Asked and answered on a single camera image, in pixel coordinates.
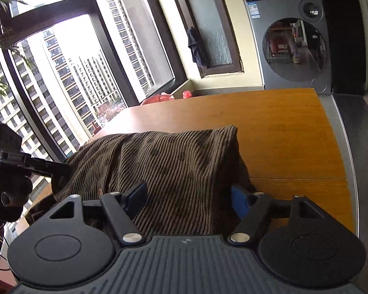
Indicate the frosted glass brown door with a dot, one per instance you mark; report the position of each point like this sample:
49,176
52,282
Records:
211,20

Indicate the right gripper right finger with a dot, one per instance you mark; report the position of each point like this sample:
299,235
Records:
253,210

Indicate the dark blue hanging cloth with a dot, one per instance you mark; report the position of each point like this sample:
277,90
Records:
195,45

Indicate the grey front-load washing machine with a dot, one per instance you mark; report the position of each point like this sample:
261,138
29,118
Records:
292,43

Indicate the brown corduroy dotted dress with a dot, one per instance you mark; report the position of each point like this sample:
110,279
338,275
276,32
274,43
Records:
189,177

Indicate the pink bottle red cap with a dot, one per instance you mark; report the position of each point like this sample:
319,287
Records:
187,94

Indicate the red plastic bag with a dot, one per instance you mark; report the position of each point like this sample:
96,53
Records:
163,97

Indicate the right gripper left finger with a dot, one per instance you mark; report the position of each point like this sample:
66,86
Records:
120,210

